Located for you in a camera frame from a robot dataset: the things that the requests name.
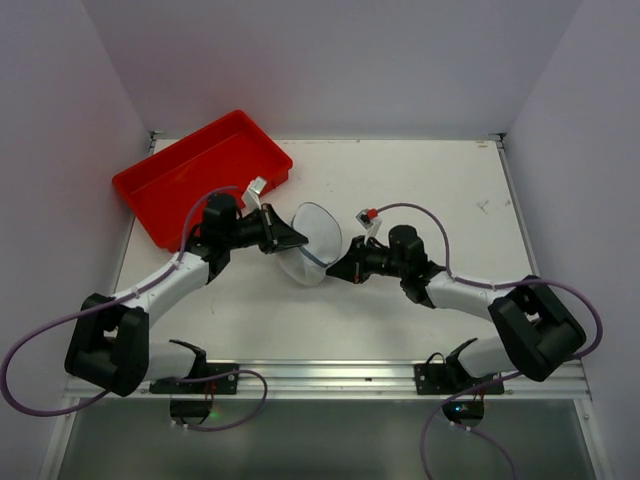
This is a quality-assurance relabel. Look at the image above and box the aluminium corner bracket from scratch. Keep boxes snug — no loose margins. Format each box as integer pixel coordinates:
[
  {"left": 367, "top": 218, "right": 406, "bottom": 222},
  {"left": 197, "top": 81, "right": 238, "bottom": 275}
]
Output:
[{"left": 149, "top": 131, "right": 163, "bottom": 153}]

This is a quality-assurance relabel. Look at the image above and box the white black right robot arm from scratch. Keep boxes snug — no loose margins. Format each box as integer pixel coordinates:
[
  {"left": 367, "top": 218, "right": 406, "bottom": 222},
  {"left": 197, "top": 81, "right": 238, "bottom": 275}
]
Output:
[{"left": 327, "top": 225, "right": 586, "bottom": 392}]

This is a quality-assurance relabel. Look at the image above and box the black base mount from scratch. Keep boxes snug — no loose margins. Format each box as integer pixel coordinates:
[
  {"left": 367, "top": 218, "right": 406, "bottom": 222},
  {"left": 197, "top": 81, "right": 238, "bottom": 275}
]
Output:
[
  {"left": 145, "top": 340, "right": 239, "bottom": 428},
  {"left": 413, "top": 338, "right": 505, "bottom": 428}
]

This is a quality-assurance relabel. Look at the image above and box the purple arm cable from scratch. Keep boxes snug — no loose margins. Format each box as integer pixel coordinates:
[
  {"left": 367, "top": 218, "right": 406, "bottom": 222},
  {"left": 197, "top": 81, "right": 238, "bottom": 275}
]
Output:
[
  {"left": 0, "top": 185, "right": 269, "bottom": 432},
  {"left": 377, "top": 202, "right": 604, "bottom": 480}
]

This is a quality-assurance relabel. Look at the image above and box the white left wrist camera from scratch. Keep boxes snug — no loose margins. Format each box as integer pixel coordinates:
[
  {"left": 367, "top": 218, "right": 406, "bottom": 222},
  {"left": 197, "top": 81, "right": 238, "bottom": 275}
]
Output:
[{"left": 241, "top": 177, "right": 268, "bottom": 211}]

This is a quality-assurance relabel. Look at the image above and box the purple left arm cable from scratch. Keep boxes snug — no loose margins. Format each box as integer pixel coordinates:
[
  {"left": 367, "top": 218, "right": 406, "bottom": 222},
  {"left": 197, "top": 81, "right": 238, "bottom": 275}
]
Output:
[{"left": 0, "top": 185, "right": 269, "bottom": 432}]

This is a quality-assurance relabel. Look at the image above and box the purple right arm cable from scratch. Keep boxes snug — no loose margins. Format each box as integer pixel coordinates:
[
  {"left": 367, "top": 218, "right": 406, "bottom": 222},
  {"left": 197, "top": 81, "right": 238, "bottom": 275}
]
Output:
[{"left": 377, "top": 202, "right": 604, "bottom": 480}]

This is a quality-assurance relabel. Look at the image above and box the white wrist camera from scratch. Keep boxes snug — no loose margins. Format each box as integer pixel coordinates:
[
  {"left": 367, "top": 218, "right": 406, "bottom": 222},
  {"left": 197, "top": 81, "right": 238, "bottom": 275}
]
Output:
[
  {"left": 241, "top": 177, "right": 268, "bottom": 211},
  {"left": 356, "top": 208, "right": 382, "bottom": 241}
]

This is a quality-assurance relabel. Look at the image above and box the red plastic tray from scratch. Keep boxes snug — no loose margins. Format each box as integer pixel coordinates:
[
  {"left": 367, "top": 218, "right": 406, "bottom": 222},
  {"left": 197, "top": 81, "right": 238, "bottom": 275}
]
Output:
[{"left": 112, "top": 110, "right": 293, "bottom": 252}]

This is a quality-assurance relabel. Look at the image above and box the aluminium mounting rail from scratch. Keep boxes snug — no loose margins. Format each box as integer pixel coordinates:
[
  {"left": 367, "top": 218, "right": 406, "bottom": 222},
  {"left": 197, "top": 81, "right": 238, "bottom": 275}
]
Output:
[{"left": 64, "top": 360, "right": 589, "bottom": 401}]

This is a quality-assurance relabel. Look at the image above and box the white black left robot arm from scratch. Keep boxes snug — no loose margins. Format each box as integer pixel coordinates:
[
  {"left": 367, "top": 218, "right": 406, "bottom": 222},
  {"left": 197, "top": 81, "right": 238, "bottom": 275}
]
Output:
[{"left": 64, "top": 194, "right": 308, "bottom": 397}]

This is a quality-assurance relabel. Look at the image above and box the white mesh laundry bag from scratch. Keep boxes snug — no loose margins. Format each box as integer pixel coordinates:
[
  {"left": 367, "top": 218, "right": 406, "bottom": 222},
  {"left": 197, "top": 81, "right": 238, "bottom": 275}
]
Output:
[{"left": 276, "top": 202, "right": 343, "bottom": 287}]

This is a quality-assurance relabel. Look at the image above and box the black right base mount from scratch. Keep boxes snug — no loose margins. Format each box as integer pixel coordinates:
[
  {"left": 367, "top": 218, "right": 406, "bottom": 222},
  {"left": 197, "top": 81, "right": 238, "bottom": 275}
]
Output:
[{"left": 413, "top": 338, "right": 505, "bottom": 428}]

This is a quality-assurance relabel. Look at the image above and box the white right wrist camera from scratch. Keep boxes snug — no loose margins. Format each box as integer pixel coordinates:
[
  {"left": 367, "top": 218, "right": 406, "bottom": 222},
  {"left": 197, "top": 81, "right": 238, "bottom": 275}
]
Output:
[{"left": 356, "top": 208, "right": 382, "bottom": 241}]

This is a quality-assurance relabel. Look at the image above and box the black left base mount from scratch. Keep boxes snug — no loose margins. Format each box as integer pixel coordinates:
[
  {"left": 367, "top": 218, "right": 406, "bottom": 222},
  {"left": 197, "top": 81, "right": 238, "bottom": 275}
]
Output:
[{"left": 145, "top": 340, "right": 239, "bottom": 428}]

